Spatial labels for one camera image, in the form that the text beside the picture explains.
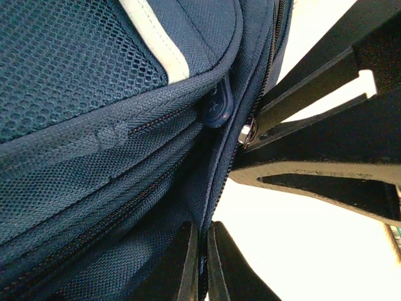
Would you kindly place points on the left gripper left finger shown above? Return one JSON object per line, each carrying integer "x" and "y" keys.
{"x": 176, "y": 275}

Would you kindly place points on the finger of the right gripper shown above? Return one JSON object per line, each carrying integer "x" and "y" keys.
{"x": 356, "y": 169}
{"x": 366, "y": 37}

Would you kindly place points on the navy blue student backpack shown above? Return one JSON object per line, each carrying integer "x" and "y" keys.
{"x": 119, "y": 122}

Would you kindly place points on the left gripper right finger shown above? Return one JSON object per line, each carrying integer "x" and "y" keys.
{"x": 229, "y": 275}

